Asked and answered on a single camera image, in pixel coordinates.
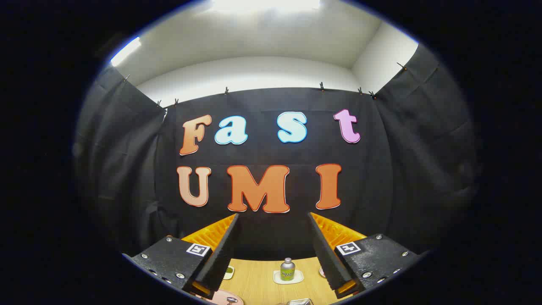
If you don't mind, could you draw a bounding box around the bright ceiling light panel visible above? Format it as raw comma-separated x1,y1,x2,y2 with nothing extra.
210,0,321,13

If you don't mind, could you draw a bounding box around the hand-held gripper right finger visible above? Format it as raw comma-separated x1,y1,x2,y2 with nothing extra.
307,212,425,299

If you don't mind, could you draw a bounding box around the green soda bottle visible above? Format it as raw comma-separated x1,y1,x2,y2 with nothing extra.
280,258,296,281

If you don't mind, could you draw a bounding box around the white square coaster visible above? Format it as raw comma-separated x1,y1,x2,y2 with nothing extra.
273,270,304,285

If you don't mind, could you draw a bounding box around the pink round plate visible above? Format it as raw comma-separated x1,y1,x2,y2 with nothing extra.
202,290,245,305

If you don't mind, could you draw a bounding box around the ceiling strip light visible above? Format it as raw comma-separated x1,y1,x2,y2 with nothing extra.
110,37,141,67

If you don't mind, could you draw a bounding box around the row of black cloth clips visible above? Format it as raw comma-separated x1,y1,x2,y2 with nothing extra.
124,62,408,107

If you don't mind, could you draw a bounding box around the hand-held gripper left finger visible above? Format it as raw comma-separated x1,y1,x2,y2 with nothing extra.
122,213,241,299

